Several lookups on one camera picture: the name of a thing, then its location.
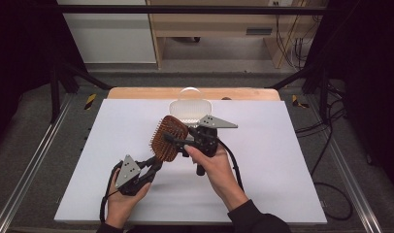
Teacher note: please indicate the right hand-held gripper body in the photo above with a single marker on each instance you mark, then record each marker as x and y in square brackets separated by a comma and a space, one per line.
[206, 139]

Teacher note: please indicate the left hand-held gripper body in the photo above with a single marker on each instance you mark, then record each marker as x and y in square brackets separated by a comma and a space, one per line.
[128, 174]

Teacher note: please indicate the wooden hairbrush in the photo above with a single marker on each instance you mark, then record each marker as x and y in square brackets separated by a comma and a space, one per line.
[168, 139]

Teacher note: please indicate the clear plastic container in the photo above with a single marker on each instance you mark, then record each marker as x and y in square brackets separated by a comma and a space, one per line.
[190, 110]

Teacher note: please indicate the person's left hand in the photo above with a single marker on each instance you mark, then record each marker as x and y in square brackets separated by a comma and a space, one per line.
[124, 207]

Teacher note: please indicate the person's right hand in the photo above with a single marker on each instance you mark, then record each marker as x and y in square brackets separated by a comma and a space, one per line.
[221, 174]

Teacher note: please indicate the light wooden table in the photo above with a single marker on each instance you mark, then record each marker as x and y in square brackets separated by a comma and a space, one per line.
[146, 93]

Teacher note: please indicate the white table cover board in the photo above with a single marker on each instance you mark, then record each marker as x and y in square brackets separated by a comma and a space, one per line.
[266, 168]

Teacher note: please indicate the yellow black hazard tape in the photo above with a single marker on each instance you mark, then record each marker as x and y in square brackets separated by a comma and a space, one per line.
[297, 102]
[90, 101]

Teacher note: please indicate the beige wooden office desk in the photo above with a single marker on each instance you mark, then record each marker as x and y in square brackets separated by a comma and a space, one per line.
[217, 22]

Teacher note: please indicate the white cabinet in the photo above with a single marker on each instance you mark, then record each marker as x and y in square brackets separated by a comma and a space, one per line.
[111, 35]

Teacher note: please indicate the white power strip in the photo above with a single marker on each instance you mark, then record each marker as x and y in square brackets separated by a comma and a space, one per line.
[280, 2]

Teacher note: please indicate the dark curtain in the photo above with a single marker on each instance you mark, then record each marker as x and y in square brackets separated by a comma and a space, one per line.
[373, 81]
[20, 48]

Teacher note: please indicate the aluminium floor rail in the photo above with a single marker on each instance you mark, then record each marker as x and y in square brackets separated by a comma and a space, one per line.
[353, 181]
[26, 174]

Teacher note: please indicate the black frame strut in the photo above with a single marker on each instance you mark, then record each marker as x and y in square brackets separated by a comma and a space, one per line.
[322, 90]
[56, 90]

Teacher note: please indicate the black horizontal frame bar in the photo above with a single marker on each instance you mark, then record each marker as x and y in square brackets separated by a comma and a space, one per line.
[185, 9]

